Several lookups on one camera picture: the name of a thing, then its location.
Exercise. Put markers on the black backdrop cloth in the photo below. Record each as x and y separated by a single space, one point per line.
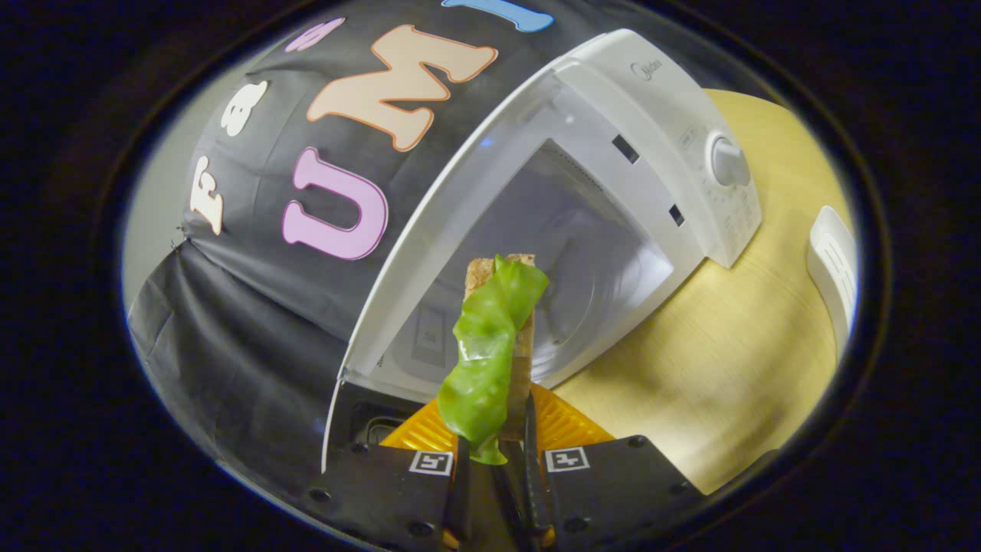
230 345

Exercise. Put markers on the white microwave oven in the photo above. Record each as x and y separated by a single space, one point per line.
651 115

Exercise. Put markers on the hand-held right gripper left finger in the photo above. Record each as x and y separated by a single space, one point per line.
458 498

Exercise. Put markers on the small white plastic tray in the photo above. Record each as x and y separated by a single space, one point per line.
831 268

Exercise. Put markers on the bread and lettuce sandwich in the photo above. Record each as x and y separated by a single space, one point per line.
483 345

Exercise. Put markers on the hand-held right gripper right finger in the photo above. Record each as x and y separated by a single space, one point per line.
534 475

